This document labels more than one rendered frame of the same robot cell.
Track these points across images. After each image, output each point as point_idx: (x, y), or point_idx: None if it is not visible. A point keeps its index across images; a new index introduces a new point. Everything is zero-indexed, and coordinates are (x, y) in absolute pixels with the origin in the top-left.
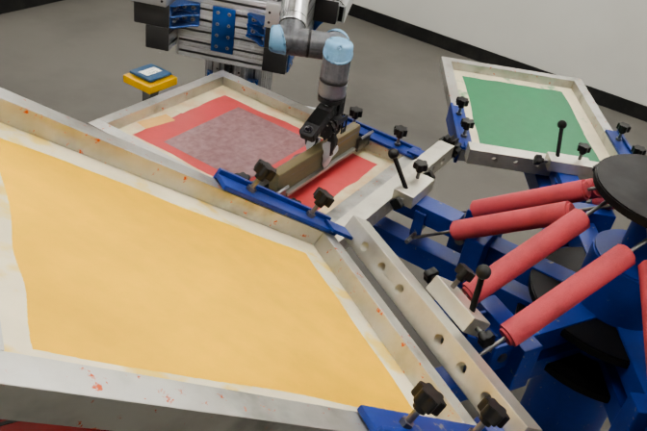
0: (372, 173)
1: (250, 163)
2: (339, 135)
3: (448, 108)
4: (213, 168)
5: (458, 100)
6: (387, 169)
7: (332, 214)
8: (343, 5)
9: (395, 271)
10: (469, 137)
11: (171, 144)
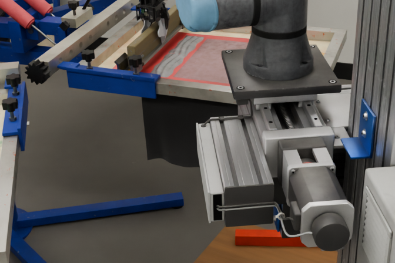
0: (110, 66)
1: (211, 49)
2: (143, 34)
3: (18, 159)
4: (235, 40)
5: (15, 98)
6: (97, 54)
7: (133, 23)
8: (202, 124)
9: None
10: (9, 95)
11: None
